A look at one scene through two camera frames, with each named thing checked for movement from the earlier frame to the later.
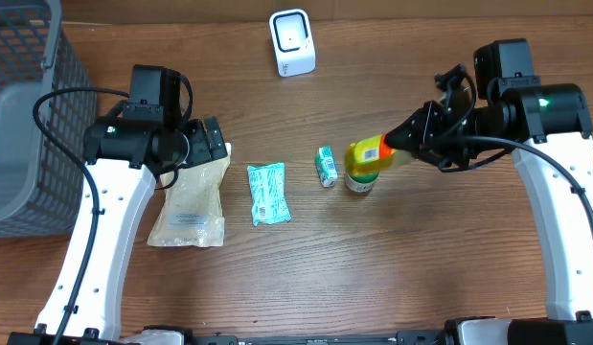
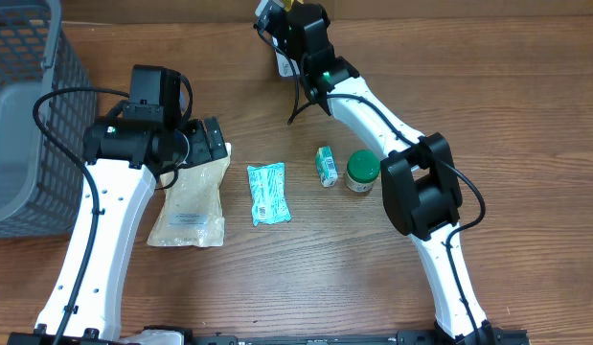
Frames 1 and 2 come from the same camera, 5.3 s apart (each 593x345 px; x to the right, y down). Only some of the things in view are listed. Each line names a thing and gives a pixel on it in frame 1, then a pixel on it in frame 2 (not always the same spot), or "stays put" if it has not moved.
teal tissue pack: [268, 193] stays put
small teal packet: [326, 166] stays put
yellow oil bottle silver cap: [367, 154] -> [288, 5]
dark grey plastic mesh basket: [36, 190] stays put
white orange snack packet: [192, 213] stays put
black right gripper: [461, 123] -> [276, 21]
